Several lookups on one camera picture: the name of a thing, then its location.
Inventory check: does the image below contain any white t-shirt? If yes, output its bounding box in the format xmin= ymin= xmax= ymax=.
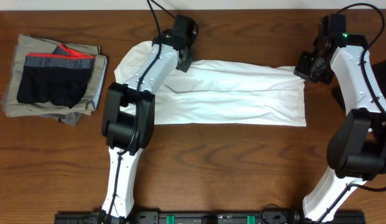
xmin=114 ymin=41 xmax=306 ymax=127

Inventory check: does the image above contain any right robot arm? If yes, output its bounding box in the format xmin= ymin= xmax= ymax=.
xmin=288 ymin=10 xmax=386 ymax=223

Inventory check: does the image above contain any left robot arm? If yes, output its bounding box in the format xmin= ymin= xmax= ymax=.
xmin=97 ymin=14 xmax=199 ymax=223

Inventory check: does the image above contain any black garment at right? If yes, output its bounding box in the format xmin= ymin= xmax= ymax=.
xmin=331 ymin=59 xmax=386 ymax=110

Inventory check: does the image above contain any navy boxer shorts red waistband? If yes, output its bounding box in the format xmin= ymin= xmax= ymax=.
xmin=17 ymin=44 xmax=94 ymax=108

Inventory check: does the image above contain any folded grey garment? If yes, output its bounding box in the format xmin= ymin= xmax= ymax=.
xmin=41 ymin=112 xmax=83 ymax=126

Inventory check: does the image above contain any folded khaki garment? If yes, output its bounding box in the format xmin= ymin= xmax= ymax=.
xmin=2 ymin=34 xmax=107 ymax=117

